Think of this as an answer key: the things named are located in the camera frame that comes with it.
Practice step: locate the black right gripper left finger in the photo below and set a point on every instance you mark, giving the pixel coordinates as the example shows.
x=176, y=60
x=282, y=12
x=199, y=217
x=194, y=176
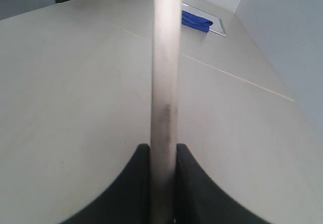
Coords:
x=126, y=199

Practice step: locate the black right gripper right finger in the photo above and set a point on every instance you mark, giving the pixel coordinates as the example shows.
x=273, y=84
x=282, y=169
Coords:
x=198, y=199

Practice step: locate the wooden paint brush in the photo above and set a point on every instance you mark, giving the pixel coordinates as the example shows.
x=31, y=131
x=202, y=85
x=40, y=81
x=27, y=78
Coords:
x=164, y=109

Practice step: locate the blue folded cloth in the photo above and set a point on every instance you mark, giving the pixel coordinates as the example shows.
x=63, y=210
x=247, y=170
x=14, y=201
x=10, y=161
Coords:
x=196, y=22

